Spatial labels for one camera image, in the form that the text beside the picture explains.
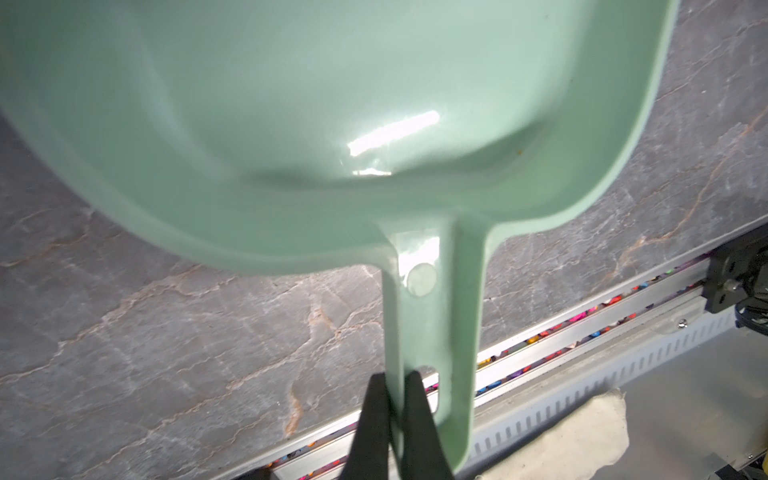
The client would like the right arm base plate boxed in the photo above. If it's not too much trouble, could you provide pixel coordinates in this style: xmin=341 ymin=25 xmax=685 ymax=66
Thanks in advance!
xmin=703 ymin=225 xmax=767 ymax=336

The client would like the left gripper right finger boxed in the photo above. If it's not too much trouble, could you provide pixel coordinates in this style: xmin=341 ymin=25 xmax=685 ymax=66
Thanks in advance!
xmin=400 ymin=371 xmax=454 ymax=480

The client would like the mint green dustpan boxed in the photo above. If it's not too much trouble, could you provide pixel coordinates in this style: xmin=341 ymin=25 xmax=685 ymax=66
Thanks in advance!
xmin=1 ymin=1 xmax=679 ymax=473

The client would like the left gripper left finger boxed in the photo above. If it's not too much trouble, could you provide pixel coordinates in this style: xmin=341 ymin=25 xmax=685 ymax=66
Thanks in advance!
xmin=339 ymin=373 xmax=391 ymax=480

